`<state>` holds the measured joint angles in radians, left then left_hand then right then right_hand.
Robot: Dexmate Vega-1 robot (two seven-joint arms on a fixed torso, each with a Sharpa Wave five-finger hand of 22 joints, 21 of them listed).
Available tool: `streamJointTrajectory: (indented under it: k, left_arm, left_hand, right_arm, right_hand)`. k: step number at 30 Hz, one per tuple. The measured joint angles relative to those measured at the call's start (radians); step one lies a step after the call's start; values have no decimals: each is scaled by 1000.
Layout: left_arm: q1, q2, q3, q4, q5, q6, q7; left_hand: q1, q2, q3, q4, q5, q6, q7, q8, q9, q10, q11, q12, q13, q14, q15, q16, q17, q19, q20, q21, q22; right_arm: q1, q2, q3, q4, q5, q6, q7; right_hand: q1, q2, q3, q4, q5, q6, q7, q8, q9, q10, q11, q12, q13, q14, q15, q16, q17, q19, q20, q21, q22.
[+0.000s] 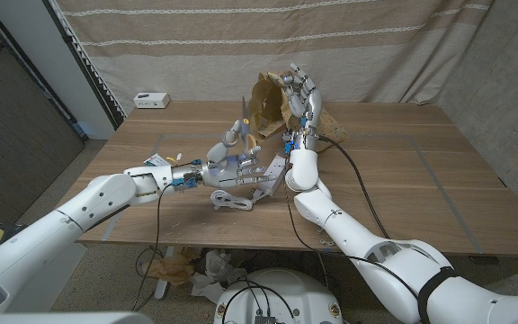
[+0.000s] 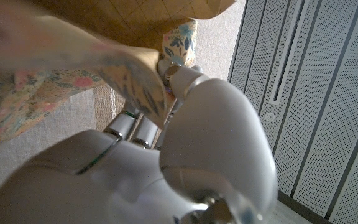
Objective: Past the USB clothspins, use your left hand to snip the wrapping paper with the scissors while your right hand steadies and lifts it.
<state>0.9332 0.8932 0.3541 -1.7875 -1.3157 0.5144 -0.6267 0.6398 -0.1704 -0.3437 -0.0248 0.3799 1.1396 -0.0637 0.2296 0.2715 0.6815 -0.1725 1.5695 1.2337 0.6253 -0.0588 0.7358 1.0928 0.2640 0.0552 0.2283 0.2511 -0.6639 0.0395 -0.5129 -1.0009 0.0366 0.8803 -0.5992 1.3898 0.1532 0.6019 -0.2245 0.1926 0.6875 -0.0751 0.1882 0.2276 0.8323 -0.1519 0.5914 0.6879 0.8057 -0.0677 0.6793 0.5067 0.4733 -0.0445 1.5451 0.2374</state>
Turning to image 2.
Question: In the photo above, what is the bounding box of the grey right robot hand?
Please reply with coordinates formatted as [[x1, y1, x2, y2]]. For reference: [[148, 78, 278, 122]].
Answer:
[[0, 58, 278, 224]]

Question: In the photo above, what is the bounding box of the floral patterned cloth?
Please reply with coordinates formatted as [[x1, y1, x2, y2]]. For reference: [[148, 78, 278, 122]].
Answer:
[[0, 0, 237, 151]]

